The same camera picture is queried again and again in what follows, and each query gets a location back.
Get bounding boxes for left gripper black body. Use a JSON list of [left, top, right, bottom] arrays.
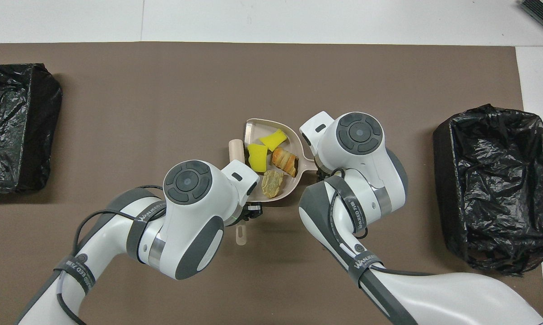
[[232, 203, 252, 226]]

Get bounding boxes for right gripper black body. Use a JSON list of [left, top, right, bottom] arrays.
[[315, 157, 334, 178]]

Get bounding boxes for toy pastry with pale underside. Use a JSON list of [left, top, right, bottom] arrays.
[[261, 170, 284, 198]]

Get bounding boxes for orange striped toy croissant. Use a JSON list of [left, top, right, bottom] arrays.
[[271, 147, 298, 177]]

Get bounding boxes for beige plastic dustpan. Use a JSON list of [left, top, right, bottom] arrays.
[[243, 118, 319, 200]]

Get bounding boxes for yellow sponge piece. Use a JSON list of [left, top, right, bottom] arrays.
[[259, 129, 288, 152], [247, 144, 269, 173]]

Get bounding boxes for beige brush with black bristles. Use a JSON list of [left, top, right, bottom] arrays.
[[228, 139, 248, 246]]

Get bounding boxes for black bag lined bin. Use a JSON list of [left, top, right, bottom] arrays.
[[433, 104, 543, 277], [0, 63, 63, 195]]

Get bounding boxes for brown table mat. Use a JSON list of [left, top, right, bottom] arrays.
[[0, 42, 543, 325]]

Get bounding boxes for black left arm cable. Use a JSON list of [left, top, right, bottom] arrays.
[[57, 184, 166, 325]]

